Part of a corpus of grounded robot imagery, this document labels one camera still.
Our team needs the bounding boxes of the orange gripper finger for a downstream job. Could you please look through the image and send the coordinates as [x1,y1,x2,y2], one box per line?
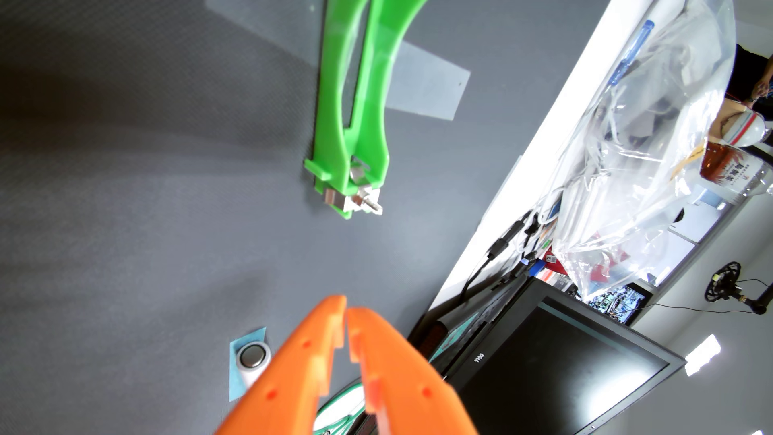
[348,307,479,435]
[214,295,348,435]

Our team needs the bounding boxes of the white cylindrical battery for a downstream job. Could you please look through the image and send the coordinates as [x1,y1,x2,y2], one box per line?
[236,341,273,390]

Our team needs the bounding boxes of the green battery holder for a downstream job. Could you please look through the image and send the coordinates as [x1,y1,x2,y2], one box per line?
[304,0,428,220]

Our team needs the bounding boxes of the light blue tape patch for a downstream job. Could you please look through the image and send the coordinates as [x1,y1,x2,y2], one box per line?
[228,327,268,402]

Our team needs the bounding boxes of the teal sticker with red mark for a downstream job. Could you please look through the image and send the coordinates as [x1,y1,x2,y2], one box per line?
[430,314,478,363]

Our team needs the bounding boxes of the black Dell laptop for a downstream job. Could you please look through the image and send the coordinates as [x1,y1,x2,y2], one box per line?
[407,278,686,435]

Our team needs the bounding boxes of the small colourful screen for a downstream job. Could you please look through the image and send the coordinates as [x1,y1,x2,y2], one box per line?
[589,283,653,326]

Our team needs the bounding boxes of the dark grey mat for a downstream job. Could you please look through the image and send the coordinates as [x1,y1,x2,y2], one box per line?
[0,0,611,435]

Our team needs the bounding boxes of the grey tape strip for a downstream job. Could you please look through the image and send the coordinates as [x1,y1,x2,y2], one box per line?
[205,0,471,121]

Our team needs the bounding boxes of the clear plastic bag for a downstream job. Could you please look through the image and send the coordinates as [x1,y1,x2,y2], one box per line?
[552,0,738,302]

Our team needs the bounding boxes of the small black fan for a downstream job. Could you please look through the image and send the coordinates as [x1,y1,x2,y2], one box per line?
[705,261,773,315]

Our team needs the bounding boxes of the brown tea bottle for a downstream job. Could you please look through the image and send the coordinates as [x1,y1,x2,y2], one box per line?
[701,142,773,203]

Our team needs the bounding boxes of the white red-striped cup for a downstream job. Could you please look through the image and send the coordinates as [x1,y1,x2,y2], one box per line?
[721,109,768,147]

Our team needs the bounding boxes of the person in black shirt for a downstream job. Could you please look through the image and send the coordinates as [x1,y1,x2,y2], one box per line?
[725,43,773,122]

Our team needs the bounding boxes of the green wire loop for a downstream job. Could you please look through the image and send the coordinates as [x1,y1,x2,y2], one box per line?
[314,382,366,435]

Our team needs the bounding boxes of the black cable with adapter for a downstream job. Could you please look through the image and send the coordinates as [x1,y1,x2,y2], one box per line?
[459,211,541,303]

